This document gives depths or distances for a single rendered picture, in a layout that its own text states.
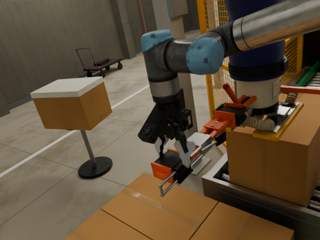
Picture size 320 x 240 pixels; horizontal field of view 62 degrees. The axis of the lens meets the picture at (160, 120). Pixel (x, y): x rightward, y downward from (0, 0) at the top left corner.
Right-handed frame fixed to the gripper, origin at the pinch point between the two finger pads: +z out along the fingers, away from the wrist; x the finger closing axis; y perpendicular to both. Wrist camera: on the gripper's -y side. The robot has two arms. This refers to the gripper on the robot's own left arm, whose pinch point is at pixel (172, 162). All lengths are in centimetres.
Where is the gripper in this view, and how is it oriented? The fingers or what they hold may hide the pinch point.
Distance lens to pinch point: 76.1
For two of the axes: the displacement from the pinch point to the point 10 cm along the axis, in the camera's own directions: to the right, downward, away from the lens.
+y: 6.4, -4.2, 6.4
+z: 1.7, 8.9, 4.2
